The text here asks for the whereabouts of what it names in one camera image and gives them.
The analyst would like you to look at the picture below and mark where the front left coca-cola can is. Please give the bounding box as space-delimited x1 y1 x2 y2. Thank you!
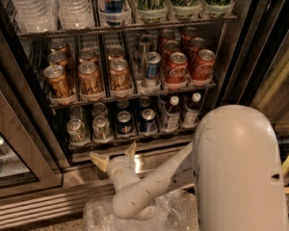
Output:
165 52 188 84

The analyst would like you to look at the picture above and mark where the middle right coca-cola can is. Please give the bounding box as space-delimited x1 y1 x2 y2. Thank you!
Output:
187 38 207 67

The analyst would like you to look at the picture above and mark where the rear right gold can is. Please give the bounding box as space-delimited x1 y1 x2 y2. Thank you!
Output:
107 45 125 61

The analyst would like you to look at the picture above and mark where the clear plastic bag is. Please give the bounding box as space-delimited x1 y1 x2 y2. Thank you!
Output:
83 190 199 231

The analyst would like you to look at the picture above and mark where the white-capped bottle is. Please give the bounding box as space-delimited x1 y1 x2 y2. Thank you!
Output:
182 92 201 128
161 96 180 132

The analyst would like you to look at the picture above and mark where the rear silver slim can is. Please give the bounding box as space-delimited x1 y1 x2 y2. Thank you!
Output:
138 34 153 66

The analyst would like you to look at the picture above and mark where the rear middle gold can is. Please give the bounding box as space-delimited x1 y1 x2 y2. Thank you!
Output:
79 48 99 63

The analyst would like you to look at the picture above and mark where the coca-cola can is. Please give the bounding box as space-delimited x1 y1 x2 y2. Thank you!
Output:
165 52 188 84
191 49 216 81
161 40 180 71
187 38 207 67
180 27 197 45
158 29 175 46

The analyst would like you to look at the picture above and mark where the front left green soda can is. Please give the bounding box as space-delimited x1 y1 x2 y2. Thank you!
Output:
66 118 86 143

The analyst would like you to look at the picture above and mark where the right fridge glass door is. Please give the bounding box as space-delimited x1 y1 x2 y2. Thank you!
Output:
216 0 289 154

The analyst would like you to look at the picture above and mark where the green soda can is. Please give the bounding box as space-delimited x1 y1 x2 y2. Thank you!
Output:
92 103 108 117
92 115 111 141
68 105 86 121
66 118 86 143

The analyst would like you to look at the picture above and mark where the right white-capped bottle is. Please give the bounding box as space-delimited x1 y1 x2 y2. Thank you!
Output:
182 92 201 128

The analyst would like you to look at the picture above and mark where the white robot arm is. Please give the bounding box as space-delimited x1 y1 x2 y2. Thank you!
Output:
91 105 289 231

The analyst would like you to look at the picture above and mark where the rear left green soda can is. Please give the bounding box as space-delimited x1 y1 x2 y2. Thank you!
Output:
68 105 86 121

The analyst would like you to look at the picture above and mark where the left white-capped bottle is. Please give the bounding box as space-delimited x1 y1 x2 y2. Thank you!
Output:
161 96 180 132

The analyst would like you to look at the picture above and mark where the right clear water bottle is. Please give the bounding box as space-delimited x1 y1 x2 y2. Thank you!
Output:
58 0 93 30

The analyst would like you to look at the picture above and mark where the rear left gold can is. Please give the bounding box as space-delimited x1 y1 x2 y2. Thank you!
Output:
49 38 70 54

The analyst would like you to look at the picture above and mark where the rear right coca-cola can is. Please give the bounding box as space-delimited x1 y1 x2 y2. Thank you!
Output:
180 27 197 45

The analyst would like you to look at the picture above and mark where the front right gold can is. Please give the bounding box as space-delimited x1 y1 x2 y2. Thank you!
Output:
110 59 132 91

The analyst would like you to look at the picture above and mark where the gold can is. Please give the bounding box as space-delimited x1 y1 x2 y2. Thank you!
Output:
43 64 73 98
49 38 70 54
110 59 132 91
107 45 125 61
78 62 104 95
79 48 99 63
47 51 68 68

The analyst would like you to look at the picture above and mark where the steel fridge cabinet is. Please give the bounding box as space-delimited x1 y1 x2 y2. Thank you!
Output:
0 0 289 231

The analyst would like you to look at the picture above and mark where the front right coca-cola can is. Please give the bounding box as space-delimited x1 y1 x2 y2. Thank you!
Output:
191 49 216 81

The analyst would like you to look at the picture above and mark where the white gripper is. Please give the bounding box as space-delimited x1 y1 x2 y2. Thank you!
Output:
90 142 140 192

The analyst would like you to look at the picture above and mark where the front left gold can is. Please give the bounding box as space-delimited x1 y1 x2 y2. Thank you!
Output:
43 64 73 98

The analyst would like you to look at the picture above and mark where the middle left coca-cola can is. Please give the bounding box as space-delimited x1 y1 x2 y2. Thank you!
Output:
161 40 180 71

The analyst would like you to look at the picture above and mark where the pepsi can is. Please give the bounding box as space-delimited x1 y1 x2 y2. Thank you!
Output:
117 99 129 111
140 109 157 134
139 97 151 110
117 111 134 136

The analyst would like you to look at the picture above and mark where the front middle gold can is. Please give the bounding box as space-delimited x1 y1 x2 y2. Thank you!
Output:
78 62 104 95

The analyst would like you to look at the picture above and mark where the left fridge glass door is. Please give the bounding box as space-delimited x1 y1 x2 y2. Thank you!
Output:
0 71 62 199

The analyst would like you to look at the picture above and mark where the left clear water bottle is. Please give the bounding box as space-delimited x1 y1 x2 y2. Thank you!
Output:
12 0 58 33

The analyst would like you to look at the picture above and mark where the fridge glass door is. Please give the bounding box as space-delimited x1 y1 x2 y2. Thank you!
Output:
0 71 62 199
216 0 289 154

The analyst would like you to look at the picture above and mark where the middle left gold can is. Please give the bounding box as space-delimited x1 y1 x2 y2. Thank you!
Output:
47 51 68 68

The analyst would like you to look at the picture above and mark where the rear left coca-cola can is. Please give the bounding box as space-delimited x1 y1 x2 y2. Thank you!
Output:
158 29 175 46

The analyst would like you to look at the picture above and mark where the blue silver energy can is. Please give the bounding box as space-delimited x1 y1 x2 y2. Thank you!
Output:
144 52 161 87

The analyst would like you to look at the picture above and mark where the clear water bottle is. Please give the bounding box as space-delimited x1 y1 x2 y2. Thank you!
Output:
58 0 93 30
12 0 58 33

